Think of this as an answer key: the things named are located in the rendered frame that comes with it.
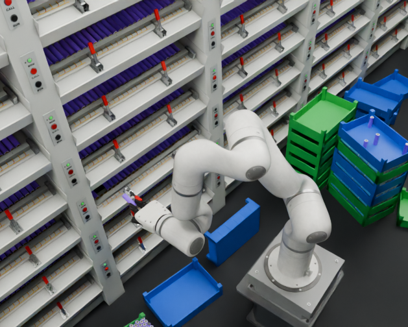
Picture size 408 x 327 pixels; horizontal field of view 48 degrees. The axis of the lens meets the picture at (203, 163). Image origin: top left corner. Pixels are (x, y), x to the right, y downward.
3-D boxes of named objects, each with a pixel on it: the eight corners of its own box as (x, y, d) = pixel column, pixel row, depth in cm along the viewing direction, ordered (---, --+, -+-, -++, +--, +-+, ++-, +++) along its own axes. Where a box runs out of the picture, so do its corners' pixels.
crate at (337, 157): (405, 180, 224) (410, 169, 218) (373, 196, 218) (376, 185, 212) (363, 144, 243) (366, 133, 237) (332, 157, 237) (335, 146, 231)
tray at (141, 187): (207, 146, 211) (211, 134, 203) (100, 226, 182) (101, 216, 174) (177, 116, 216) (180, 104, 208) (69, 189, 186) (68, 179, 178)
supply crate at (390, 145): (414, 157, 212) (419, 144, 207) (380, 173, 206) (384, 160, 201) (369, 121, 232) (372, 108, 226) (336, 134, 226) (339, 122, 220)
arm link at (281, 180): (301, 235, 153) (288, 197, 164) (334, 220, 149) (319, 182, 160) (221, 156, 120) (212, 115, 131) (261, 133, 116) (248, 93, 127)
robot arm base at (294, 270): (327, 264, 177) (336, 237, 164) (299, 298, 168) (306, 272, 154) (287, 236, 186) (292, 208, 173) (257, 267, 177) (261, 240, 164)
